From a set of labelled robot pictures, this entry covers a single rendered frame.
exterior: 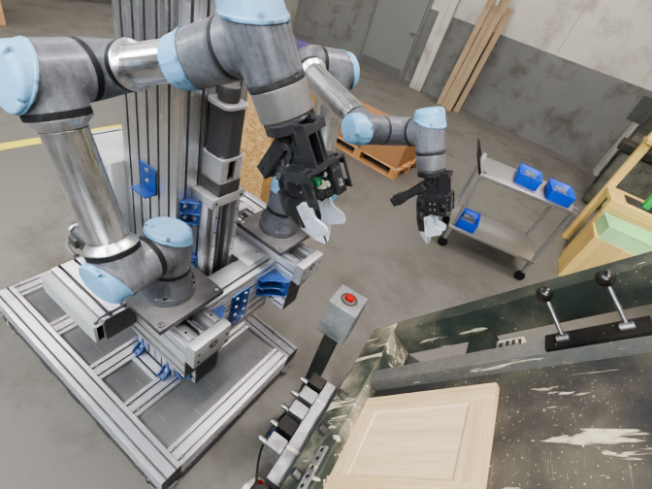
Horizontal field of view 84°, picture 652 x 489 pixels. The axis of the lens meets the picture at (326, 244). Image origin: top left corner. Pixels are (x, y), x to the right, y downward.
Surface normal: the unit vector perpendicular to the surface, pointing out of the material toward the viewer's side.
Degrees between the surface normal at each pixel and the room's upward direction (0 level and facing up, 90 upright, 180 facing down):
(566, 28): 90
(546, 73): 90
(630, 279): 90
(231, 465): 0
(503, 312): 90
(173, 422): 0
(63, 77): 68
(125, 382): 0
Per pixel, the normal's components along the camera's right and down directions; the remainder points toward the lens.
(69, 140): 0.64, 0.32
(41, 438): 0.27, -0.75
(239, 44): -0.41, 0.61
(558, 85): -0.55, 0.40
